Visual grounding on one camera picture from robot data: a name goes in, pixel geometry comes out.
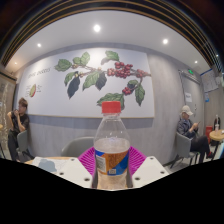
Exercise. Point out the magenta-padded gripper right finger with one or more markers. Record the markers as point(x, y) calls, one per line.
point(148, 170)

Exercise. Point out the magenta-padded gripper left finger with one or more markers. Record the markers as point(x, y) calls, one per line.
point(75, 170)

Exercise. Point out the clear red-capped drink bottle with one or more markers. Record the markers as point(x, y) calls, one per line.
point(111, 150)

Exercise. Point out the grey upholstered chair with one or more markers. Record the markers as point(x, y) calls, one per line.
point(76, 146)

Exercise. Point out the white printed paper sheet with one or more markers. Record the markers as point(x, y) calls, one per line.
point(46, 164)

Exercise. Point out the person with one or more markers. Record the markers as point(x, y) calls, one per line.
point(18, 123)
point(186, 128)

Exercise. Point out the red bin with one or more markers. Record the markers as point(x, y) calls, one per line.
point(208, 130)

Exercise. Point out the small round wooden side table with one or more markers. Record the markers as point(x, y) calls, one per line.
point(217, 135)

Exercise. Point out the white paper notice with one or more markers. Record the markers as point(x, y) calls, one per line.
point(188, 97)

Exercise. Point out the slim dark bottle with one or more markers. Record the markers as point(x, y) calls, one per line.
point(217, 122)

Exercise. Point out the wooden shelf unit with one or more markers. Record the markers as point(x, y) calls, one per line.
point(6, 100)

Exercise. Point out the green exit sign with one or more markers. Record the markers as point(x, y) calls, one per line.
point(190, 71)

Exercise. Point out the round ceiling lights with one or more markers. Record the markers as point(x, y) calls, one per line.
point(97, 28)

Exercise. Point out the coffee plant wall mural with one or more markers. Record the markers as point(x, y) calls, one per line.
point(53, 96)

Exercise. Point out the wall notice board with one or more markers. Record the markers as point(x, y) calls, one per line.
point(209, 80)

